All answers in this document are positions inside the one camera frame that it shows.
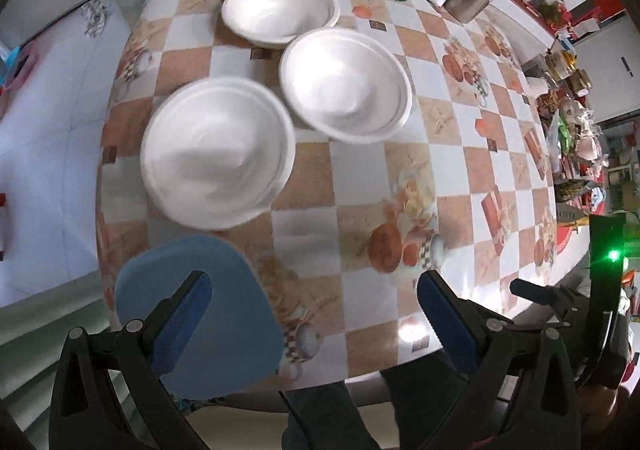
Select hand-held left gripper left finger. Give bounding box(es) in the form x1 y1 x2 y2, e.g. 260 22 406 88
48 270 213 450

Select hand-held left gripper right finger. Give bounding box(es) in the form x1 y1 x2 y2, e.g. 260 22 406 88
416 270 583 450

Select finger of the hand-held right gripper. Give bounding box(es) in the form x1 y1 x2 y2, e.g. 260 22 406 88
510 278 571 328

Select white foam bowl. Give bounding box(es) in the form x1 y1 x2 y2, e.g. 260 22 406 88
278 27 413 145
140 76 297 231
221 0 341 49

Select person's right hand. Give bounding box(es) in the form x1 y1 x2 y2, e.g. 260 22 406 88
579 384 632 438

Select cream chair seat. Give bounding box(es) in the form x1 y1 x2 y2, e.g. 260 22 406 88
185 397 291 450

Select person's jeans-clad legs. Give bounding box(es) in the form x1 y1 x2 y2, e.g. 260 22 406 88
281 355 501 450

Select pale green plastic chair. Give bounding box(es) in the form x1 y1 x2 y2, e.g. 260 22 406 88
0 275 151 450

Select checkered printed tablecloth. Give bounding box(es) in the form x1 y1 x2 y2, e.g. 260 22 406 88
95 0 596 391

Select pile of packaged goods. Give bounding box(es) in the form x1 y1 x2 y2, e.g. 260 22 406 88
520 0 640 235

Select patterned floor rag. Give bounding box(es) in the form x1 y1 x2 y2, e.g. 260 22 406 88
81 0 115 38

